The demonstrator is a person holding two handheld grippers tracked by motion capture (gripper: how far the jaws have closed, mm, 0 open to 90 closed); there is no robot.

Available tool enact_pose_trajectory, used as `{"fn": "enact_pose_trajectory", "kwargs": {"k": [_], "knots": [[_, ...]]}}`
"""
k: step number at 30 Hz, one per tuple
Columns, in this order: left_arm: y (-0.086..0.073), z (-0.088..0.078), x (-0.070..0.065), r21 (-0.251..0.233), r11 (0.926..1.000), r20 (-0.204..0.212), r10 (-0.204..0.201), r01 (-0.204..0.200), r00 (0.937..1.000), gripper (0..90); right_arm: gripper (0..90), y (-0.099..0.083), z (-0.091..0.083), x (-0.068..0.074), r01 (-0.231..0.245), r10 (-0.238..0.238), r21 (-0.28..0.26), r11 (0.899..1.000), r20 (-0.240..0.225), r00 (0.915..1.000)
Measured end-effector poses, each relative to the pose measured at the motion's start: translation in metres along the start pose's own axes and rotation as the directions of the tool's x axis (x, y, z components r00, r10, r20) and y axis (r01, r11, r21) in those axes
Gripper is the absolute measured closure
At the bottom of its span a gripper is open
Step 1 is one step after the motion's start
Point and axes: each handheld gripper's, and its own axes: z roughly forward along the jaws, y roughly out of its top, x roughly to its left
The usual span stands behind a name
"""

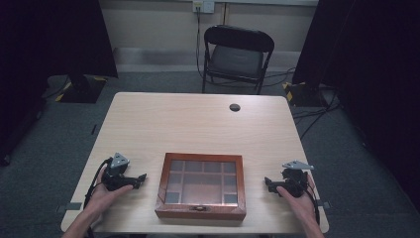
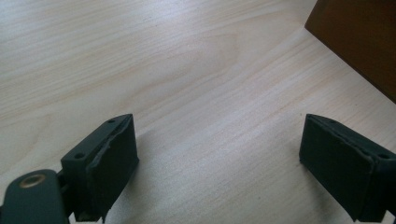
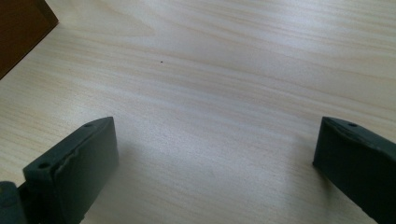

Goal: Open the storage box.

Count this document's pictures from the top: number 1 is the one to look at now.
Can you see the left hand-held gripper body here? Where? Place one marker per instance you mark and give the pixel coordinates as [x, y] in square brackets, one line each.
[116, 172]

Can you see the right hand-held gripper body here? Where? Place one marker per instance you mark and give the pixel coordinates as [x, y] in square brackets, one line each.
[294, 180]

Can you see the person's right hand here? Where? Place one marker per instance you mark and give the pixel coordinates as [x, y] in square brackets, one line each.
[298, 205]

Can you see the person's left hand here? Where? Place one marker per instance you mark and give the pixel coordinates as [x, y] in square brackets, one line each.
[102, 196]

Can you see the wooden box with glass lid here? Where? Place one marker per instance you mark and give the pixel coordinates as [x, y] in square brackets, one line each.
[202, 185]

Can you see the black stand base striped tape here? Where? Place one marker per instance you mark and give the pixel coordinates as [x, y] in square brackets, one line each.
[82, 89]
[303, 94]

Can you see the black folding chair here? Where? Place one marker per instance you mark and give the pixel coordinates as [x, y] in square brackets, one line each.
[237, 56]

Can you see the dark curtain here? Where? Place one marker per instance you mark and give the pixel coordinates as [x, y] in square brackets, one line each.
[49, 36]
[369, 66]

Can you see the white wall socket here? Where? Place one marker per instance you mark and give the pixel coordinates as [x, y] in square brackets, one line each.
[203, 6]

